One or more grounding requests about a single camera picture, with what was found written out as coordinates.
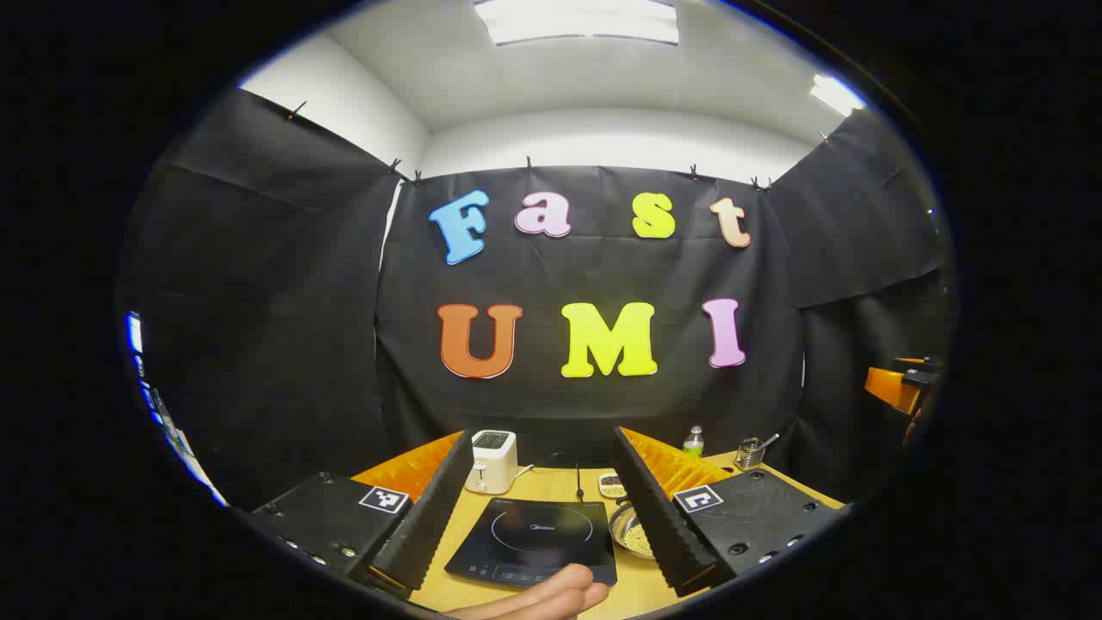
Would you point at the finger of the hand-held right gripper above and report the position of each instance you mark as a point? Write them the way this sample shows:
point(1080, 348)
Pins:
point(891, 383)

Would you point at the clear bottle with green label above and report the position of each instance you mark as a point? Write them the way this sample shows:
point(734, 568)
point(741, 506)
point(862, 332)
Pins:
point(693, 445)

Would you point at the stainless steel pot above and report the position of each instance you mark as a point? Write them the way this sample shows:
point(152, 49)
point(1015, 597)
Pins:
point(621, 517)

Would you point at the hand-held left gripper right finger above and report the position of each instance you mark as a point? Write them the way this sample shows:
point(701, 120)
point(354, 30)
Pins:
point(659, 517)

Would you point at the black induction cooktop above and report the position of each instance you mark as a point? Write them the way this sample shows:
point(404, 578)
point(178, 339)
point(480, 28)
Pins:
point(534, 534)

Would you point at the white toaster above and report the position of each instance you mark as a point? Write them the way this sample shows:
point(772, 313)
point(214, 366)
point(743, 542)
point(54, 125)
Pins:
point(491, 465)

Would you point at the metal spoon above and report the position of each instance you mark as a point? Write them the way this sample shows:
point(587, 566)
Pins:
point(770, 439)

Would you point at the pile of soybeans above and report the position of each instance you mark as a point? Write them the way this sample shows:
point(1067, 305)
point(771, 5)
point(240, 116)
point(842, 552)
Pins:
point(639, 541)

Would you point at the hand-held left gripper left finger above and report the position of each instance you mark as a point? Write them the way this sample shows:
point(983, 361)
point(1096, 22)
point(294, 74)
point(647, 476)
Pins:
point(430, 517)

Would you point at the metal mesh utensil holder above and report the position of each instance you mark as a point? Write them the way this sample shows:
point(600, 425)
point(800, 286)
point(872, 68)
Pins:
point(749, 456)

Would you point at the ceiling light panel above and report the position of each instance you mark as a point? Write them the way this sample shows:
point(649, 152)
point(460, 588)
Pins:
point(835, 93)
point(577, 21)

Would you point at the white divided dish of grains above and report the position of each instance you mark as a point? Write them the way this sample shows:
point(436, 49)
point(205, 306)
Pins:
point(611, 485)

